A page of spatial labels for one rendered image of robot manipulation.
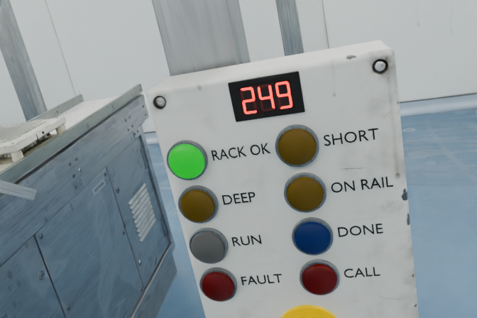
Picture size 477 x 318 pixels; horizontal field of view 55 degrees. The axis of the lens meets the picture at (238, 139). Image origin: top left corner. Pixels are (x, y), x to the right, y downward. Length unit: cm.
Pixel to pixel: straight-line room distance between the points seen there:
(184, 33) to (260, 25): 339
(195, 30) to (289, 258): 19
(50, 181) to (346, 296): 104
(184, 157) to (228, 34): 11
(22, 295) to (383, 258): 106
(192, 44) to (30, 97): 146
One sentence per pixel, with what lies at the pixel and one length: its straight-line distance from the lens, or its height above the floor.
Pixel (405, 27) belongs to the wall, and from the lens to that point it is 370.
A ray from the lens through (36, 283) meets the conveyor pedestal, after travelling 135.
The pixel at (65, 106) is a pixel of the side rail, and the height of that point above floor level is 88.
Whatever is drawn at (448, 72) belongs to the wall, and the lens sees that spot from 380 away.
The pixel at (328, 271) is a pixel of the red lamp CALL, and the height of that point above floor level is 97.
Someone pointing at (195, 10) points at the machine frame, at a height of 117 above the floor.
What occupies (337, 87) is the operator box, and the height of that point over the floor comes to 111.
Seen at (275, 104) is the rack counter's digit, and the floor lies 110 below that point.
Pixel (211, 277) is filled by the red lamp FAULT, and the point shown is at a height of 98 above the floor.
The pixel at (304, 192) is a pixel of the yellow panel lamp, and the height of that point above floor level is 104.
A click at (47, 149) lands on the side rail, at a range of 132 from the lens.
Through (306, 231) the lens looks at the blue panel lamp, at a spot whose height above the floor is 101.
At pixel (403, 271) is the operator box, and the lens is 37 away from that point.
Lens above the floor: 118
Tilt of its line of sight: 18 degrees down
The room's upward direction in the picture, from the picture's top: 12 degrees counter-clockwise
